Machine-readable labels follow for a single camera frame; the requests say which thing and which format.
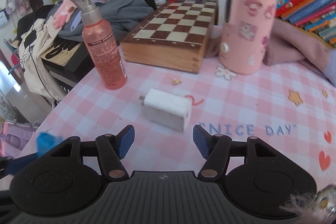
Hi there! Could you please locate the blue plastic clip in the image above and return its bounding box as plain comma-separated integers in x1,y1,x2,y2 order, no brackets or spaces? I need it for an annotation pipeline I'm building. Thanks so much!
36,132,64,157

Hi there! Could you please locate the white charger adapter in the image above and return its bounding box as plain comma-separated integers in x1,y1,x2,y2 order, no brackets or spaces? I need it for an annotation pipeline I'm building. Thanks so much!
139,88,192,132

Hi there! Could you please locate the pink spray bottle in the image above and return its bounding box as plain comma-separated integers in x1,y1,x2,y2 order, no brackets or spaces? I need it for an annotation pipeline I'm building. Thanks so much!
71,0,127,90

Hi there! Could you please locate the wooden chess board box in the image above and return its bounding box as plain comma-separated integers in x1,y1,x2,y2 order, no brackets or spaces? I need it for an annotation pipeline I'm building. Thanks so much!
120,0,217,74

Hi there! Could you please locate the pink purple cloth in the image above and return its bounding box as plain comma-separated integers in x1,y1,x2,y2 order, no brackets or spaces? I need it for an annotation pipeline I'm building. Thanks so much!
264,19,335,85

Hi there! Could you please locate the grey clothing pile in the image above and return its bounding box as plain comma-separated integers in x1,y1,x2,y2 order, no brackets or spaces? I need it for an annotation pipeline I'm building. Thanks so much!
58,0,154,43

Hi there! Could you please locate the pink glove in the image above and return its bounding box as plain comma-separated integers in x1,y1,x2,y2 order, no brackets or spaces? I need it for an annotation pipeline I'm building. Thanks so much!
52,0,77,29

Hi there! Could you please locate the pink cylinder container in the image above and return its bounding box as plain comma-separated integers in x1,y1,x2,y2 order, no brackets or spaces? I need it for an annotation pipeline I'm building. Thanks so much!
219,0,277,75

